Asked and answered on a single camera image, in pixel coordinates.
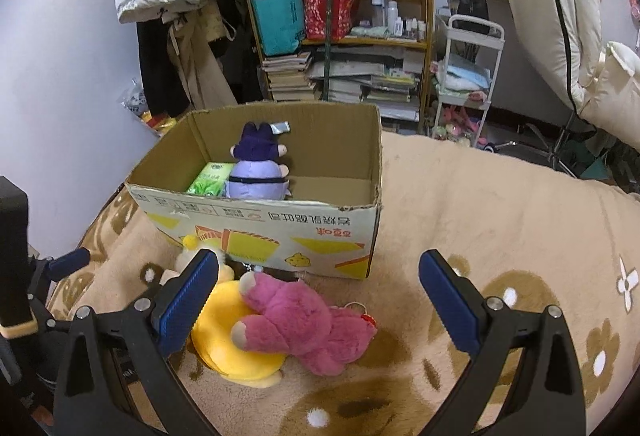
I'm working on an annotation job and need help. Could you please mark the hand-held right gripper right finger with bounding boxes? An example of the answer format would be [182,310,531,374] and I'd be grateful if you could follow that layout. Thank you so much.
[419,250,587,436]

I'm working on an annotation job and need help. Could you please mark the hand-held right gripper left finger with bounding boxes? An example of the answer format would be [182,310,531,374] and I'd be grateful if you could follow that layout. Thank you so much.
[52,248,223,436]

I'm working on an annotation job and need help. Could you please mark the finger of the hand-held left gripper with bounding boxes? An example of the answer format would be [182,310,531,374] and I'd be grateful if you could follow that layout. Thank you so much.
[29,247,92,317]

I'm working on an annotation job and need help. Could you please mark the yellow plush toy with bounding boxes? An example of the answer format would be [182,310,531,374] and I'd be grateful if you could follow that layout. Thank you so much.
[172,235,291,389]

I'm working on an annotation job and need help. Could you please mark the pink plush bear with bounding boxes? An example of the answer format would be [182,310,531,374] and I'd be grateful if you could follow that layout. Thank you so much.
[231,268,378,377]

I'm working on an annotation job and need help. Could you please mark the printed cardboard box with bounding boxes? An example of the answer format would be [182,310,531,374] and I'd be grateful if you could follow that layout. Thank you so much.
[125,102,383,281]

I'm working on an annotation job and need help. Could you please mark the beige printed blanket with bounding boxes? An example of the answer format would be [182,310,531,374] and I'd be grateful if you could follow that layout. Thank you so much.
[50,130,640,436]

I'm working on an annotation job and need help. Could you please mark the green tissue pack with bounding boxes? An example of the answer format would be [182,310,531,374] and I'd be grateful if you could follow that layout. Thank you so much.
[186,162,236,198]

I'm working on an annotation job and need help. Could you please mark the purple plush toy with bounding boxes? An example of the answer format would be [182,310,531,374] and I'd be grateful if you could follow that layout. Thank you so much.
[225,122,293,201]

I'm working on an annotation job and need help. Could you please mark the bag of snacks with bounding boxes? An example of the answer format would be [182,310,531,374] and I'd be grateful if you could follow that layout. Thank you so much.
[121,80,177,138]

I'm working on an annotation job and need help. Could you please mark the black metal rack legs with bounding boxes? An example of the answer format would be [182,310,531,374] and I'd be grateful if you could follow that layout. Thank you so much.
[500,113,608,178]

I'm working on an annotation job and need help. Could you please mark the black garment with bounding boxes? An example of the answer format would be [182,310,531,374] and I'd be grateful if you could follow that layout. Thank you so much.
[136,16,191,117]

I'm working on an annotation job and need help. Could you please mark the white trolley cart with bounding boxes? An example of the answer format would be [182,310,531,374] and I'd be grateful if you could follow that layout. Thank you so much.
[429,14,506,149]

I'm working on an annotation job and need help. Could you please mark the pile of magazines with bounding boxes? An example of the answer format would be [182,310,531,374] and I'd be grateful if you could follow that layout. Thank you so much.
[307,46,422,121]

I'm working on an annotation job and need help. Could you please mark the beige coat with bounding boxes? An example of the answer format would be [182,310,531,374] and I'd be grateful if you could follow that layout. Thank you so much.
[167,8,239,113]

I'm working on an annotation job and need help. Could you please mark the stack of books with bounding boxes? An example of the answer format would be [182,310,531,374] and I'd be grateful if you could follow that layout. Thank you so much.
[260,51,316,103]

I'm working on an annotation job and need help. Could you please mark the wooden shelf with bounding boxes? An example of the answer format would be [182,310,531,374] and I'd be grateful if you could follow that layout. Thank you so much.
[235,0,435,135]

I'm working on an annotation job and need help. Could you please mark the group of cosmetic bottles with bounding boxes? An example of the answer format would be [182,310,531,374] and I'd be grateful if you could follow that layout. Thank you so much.
[367,0,429,40]

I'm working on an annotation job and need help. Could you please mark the dark bag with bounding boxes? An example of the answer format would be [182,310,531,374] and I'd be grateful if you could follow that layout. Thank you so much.
[444,0,489,37]

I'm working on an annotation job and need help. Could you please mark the teal bag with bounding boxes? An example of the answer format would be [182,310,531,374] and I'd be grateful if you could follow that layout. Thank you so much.
[249,0,306,57]

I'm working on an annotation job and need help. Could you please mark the green pole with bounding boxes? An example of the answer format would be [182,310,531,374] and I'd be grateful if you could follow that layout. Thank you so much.
[323,0,336,103]

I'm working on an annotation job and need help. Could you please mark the red patterned bag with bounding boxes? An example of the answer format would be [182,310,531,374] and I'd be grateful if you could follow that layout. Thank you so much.
[300,0,367,42]

